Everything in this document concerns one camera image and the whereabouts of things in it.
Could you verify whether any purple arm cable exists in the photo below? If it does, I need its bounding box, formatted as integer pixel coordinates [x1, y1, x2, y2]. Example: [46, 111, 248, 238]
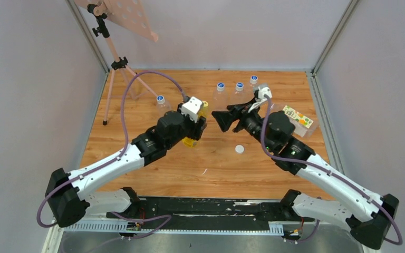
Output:
[36, 70, 189, 229]
[260, 95, 403, 246]

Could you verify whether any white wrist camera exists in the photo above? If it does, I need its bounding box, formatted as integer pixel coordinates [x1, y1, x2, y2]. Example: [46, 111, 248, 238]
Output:
[181, 96, 203, 123]
[248, 83, 273, 113]

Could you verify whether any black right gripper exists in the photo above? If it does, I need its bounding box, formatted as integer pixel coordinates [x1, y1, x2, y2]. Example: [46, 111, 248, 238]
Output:
[211, 99, 274, 151]

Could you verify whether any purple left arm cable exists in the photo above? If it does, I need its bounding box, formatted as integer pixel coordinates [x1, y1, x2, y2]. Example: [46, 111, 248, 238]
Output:
[36, 70, 189, 229]

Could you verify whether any pink music stand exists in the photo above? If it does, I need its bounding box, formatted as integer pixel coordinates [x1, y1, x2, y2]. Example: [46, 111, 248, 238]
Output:
[73, 0, 165, 126]

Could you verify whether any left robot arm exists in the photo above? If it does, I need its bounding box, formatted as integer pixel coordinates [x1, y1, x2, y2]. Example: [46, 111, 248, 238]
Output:
[39, 97, 207, 228]

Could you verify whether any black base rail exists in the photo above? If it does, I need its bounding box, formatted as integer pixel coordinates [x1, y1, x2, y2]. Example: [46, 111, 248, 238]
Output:
[66, 197, 313, 236]

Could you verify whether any yellow label juice bottle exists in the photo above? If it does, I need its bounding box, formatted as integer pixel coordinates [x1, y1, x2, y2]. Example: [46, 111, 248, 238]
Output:
[182, 103, 208, 148]

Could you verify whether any clear capped bottle left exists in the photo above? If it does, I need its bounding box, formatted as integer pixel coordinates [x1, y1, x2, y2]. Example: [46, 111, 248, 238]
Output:
[211, 82, 228, 111]

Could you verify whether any clear capped bottle middle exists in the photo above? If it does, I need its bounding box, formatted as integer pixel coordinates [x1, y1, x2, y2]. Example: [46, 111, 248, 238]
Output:
[228, 82, 247, 105]

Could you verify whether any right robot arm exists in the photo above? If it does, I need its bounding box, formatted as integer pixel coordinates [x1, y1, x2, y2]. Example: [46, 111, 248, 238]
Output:
[212, 102, 402, 250]

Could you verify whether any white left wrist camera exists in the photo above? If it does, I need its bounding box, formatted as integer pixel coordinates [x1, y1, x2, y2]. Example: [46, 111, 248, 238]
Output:
[181, 96, 203, 123]

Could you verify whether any large pineapple juice bottle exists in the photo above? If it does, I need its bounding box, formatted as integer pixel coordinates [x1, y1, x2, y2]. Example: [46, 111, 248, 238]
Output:
[271, 104, 319, 138]

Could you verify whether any clear capped bottle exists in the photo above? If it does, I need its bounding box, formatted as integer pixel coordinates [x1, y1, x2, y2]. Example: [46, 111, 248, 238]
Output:
[211, 82, 228, 111]
[246, 75, 258, 92]
[228, 82, 247, 105]

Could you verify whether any blue Pocari Sweat cap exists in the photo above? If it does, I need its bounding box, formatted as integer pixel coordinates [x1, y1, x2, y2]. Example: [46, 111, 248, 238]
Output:
[157, 95, 165, 104]

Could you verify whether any clear capped bottle right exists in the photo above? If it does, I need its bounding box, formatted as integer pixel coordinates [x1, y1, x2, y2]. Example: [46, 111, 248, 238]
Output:
[246, 75, 258, 92]

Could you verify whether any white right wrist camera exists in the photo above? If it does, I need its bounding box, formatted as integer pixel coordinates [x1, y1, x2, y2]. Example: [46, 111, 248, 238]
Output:
[248, 83, 273, 113]

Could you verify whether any white bottle cap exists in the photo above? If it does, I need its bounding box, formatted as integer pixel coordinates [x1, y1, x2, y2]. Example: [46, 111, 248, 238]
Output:
[235, 145, 245, 154]

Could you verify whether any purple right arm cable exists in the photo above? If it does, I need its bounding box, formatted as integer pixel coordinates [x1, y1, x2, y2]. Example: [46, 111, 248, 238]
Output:
[260, 95, 403, 246]

